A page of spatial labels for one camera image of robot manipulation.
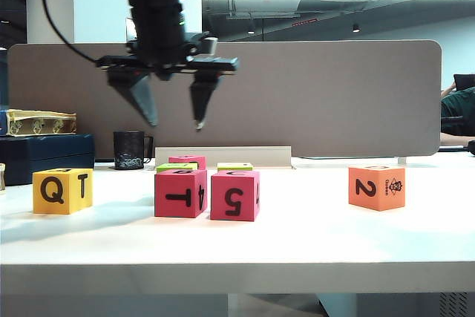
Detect orange block number 2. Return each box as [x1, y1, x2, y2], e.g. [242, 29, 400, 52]
[348, 165, 406, 212]

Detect black office chair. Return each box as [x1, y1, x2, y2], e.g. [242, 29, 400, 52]
[453, 73, 475, 91]

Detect pink block letter T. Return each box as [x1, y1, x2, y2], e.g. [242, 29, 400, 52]
[154, 169, 208, 218]

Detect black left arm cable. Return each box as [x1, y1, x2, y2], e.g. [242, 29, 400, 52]
[39, 0, 103, 64]

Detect yellow block letter Q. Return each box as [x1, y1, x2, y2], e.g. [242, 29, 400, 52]
[32, 168, 94, 216]

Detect brown desk divider panel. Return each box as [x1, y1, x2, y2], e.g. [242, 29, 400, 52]
[7, 39, 443, 158]

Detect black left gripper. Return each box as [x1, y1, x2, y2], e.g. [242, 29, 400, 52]
[95, 33, 239, 131]

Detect grey ceiling air duct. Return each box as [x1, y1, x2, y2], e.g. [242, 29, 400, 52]
[207, 0, 302, 20]

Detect silver wall plate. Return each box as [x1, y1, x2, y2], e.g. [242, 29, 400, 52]
[125, 17, 137, 44]

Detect lime green block letter O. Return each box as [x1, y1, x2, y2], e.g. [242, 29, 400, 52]
[217, 162, 254, 172]

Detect pink block number 5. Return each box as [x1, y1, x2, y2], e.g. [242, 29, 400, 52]
[210, 170, 261, 223]

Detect person in dark green shirt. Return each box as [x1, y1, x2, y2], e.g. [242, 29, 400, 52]
[440, 79, 475, 137]

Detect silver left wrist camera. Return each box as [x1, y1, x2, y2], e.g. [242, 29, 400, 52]
[202, 36, 219, 55]

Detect gold ornate box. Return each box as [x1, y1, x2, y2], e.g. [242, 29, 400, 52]
[6, 108, 79, 137]

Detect lime green foam block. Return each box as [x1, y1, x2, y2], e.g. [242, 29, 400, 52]
[156, 163, 200, 174]

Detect black mug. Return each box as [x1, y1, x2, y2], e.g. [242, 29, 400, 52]
[113, 131, 154, 171]

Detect grey vented cabinet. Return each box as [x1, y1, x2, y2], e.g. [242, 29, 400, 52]
[356, 293, 475, 317]

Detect dark blue case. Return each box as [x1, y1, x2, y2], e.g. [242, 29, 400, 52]
[0, 134, 96, 187]

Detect pink block 8 and R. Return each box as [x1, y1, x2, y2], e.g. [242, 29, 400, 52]
[168, 155, 206, 170]

